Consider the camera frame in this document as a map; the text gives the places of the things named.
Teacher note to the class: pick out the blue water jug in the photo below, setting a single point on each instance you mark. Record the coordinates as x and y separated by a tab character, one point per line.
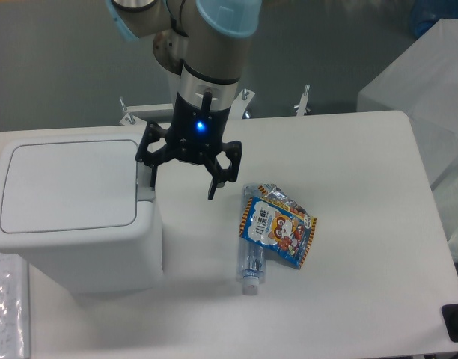
425	14

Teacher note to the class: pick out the clear plastic water bottle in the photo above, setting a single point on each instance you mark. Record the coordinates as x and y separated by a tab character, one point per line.
251	266

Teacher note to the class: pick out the white plastic trash can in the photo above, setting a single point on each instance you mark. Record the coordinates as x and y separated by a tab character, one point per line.
80	209

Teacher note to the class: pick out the blue cartoon snack bag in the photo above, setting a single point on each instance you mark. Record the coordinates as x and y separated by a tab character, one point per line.
274	221

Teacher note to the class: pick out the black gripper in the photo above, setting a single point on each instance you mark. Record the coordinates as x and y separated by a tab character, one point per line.
198	130

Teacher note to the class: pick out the white metal base frame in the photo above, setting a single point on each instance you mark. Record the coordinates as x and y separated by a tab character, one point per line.
240	109

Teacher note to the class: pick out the black device at edge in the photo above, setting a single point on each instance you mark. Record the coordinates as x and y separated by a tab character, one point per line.
450	316

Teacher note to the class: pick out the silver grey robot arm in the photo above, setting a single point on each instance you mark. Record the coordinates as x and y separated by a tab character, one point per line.
216	39

